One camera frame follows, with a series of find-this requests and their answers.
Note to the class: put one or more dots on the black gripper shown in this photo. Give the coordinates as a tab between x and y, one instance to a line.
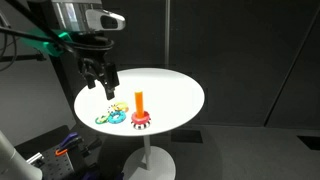
93	55

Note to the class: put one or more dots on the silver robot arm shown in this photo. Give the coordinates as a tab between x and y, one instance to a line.
68	15

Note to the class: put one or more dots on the black horizontal rod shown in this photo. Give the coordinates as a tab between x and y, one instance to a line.
23	58

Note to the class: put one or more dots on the grey vertical pole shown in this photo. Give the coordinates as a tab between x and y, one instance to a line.
167	33

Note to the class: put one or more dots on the black perforated breadboard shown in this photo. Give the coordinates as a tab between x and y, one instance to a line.
63	165

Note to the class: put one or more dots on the dark floor plate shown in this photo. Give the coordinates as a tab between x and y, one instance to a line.
186	136
310	142

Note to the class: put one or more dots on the white cylindrical stand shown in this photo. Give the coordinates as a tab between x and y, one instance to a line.
15	160

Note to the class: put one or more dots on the orange stacking post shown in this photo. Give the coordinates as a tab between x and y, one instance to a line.
139	101

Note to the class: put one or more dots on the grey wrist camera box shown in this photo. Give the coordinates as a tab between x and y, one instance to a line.
106	20

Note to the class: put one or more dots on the green camera mount bracket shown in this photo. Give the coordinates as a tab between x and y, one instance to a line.
50	45

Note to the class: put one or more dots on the white table pedestal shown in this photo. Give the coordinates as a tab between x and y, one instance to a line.
150	163

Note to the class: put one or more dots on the aluminium bracket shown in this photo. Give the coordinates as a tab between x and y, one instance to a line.
34	158

